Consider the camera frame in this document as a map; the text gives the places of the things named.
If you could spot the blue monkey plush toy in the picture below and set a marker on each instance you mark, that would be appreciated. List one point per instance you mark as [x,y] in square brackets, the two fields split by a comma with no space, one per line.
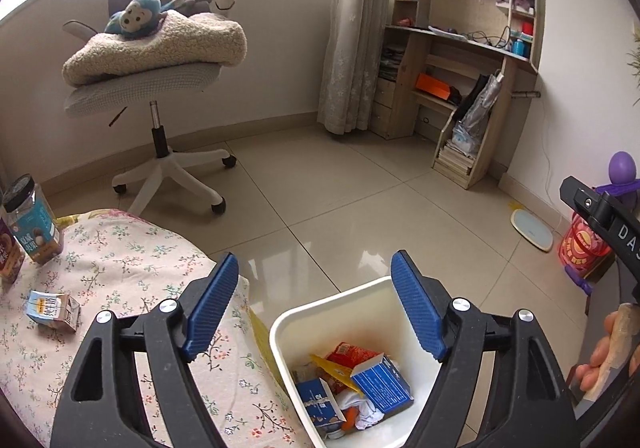
[137,15]

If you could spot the purple toy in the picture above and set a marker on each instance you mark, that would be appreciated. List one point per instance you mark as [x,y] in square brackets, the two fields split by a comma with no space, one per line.
[622,172]

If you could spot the person's right hand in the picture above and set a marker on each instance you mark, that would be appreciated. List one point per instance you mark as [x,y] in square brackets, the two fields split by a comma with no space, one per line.
[597,358]

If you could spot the yellow snack wrapper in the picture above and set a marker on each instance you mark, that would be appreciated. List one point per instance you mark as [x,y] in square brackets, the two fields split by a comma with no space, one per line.
[332,370]

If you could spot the white trash bin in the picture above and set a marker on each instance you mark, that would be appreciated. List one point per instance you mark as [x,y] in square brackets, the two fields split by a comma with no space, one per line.
[360,313]

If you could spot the teal label nut jar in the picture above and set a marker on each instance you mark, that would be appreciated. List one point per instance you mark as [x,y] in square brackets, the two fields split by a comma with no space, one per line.
[32,223]

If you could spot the curled orange peel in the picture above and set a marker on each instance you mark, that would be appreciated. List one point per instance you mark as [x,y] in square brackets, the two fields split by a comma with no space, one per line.
[352,417]

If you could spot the wooden desk shelf unit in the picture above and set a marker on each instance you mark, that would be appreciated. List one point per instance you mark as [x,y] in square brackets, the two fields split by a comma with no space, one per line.
[460,77]

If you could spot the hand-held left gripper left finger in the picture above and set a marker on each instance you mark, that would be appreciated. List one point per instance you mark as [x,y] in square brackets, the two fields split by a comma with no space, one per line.
[211,308]

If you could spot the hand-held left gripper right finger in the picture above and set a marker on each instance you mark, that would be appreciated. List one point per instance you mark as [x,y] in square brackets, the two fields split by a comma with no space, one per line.
[416,308]

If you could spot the beige fleece blanket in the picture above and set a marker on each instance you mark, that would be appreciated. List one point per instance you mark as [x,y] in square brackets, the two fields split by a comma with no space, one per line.
[160,47]

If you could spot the long dark blue box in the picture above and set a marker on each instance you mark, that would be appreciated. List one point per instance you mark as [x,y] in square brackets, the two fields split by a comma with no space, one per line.
[385,383]

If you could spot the light blue bathroom scale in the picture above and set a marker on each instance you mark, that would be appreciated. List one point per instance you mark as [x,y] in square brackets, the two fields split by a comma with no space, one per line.
[532,230]

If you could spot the silver foil bag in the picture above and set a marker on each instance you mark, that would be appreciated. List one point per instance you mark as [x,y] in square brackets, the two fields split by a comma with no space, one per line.
[477,112]

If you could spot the brown packet at table edge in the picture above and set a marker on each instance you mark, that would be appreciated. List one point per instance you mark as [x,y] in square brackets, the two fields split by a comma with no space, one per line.
[9,258]

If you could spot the light blue drink carton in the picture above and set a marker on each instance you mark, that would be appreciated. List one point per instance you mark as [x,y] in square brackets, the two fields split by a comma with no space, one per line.
[52,310]

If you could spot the orange box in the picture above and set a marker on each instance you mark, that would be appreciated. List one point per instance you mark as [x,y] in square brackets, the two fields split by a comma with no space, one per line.
[434,86]

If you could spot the red printed bucket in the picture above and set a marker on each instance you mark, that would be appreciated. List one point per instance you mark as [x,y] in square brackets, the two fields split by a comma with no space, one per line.
[582,248]

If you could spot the floral tablecloth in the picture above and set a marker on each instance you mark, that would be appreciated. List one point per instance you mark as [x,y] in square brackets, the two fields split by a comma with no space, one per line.
[125,278]

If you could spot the white tissue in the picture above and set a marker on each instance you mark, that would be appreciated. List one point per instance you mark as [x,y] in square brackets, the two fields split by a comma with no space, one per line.
[362,408]

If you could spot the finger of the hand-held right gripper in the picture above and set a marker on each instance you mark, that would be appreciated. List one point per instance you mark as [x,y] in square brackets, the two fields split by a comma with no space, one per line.
[587,203]

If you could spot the small blue snack box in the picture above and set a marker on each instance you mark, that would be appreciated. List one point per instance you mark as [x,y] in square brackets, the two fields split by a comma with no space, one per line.
[320,403]

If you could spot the grey white office chair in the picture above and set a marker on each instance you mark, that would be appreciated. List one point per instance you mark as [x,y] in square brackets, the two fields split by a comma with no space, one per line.
[155,87]

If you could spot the beige lace curtain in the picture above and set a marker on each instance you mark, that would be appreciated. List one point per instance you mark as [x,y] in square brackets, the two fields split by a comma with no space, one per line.
[355,27]

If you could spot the red snack packet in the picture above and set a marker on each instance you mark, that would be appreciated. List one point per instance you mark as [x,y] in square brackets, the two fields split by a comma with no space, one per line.
[352,355]

